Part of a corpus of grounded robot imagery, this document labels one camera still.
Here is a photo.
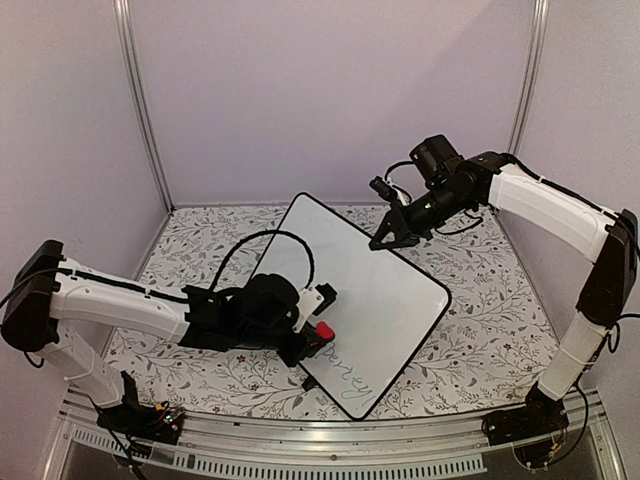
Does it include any right aluminium frame post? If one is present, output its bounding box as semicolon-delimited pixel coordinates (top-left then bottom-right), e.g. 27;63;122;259
507;0;550;156

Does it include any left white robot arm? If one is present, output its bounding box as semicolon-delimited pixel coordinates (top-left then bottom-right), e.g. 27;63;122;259
1;240;337;434

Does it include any left aluminium frame post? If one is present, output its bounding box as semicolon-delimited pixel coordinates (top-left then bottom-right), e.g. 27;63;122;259
113;0;175;213

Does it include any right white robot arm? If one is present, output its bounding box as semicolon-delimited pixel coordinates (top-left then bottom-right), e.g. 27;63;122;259
369;134;639;436

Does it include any aluminium front rail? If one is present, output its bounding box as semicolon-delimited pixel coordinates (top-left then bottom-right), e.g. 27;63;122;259
43;389;633;479

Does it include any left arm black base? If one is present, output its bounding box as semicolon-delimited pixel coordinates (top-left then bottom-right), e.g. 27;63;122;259
97;371;185;445

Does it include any white whiteboard black frame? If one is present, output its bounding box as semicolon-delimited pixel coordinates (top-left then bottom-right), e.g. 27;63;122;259
255;193;452;421

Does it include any red whiteboard eraser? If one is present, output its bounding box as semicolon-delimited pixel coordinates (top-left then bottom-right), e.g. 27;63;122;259
314;321;335;344

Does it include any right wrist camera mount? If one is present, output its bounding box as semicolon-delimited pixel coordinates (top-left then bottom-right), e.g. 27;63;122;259
369;176;412;206

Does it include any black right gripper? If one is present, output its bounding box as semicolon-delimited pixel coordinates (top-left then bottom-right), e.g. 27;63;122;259
368;183;471;253

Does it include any aluminium frame post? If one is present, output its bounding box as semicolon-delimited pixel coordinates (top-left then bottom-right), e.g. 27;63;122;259
507;0;550;156
113;0;175;213

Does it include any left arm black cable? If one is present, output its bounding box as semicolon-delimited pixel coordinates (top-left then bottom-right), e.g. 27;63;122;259
208;229;317;296

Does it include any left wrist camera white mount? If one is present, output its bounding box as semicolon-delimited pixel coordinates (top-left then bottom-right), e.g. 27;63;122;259
292;283;338;334

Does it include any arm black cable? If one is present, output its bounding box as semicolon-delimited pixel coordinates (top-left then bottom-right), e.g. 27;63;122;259
383;159;416;184
208;229;317;296

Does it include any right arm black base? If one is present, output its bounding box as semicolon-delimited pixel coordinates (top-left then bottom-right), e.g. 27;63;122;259
481;383;569;469

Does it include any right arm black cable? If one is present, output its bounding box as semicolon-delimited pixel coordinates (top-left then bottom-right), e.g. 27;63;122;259
383;159;416;184

